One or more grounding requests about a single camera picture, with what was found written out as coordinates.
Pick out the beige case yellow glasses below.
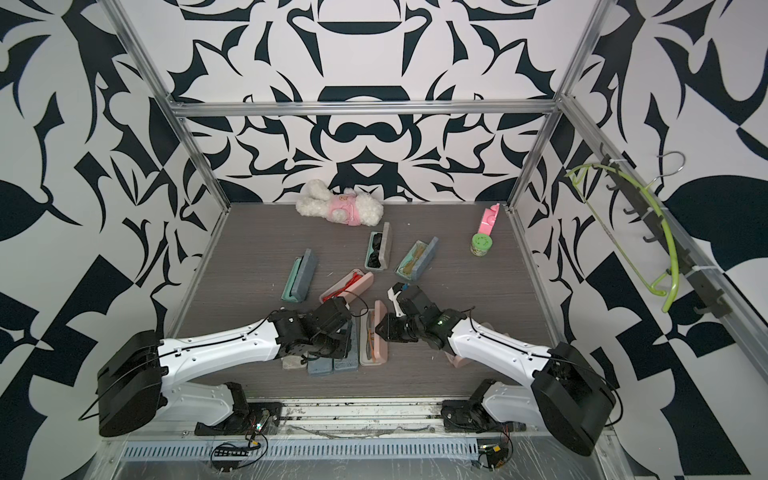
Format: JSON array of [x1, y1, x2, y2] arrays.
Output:
[[281, 355, 307, 370]]

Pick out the grey case black sunglasses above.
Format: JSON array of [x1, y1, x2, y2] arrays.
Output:
[[364, 222, 392, 271]]

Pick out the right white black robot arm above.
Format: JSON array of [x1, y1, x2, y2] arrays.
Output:
[[376, 282, 617, 457]]

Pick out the pink case red glasses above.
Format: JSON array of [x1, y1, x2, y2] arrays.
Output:
[[318, 269, 375, 304]]

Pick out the black usb hub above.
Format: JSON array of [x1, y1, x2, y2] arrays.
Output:
[[209, 442, 251, 472]]

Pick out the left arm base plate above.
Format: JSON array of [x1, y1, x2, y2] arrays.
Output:
[[194, 402, 284, 437]]

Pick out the black wall hook rail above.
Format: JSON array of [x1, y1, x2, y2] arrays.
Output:
[[600, 150, 733, 319]]

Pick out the grey case gold glasses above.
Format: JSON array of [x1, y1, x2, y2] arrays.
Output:
[[395, 237, 439, 282]]

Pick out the pink case brown glasses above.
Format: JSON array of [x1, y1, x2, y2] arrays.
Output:
[[359, 300, 389, 367]]

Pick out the black connector box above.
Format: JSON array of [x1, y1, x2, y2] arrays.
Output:
[[474, 444, 512, 471]]

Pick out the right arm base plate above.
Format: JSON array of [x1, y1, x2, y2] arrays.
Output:
[[440, 400, 528, 433]]

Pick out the green lidded jar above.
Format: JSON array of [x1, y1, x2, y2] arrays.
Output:
[[470, 233, 493, 257]]

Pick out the pink bottle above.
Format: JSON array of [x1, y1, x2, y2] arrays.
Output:
[[477, 203, 501, 236]]

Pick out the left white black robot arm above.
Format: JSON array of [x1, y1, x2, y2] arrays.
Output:
[[96, 298, 353, 438]]

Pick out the grey case tortoise sunglasses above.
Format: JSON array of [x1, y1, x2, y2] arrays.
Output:
[[307, 358, 334, 377]]

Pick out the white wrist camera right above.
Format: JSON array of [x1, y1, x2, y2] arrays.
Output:
[[387, 282, 409, 318]]

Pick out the pink case purple glasses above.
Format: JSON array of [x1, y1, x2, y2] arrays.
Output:
[[445, 322, 495, 369]]

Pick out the green clothes hanger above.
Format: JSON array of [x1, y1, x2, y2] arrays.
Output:
[[565, 159, 682, 313]]

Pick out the white plush toy pink shirt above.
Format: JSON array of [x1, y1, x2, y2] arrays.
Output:
[[296, 179, 384, 227]]

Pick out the grey case white sunglasses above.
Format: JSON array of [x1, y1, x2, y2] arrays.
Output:
[[334, 318, 360, 373]]

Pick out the grey case far left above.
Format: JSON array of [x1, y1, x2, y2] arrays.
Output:
[[281, 249, 318, 303]]

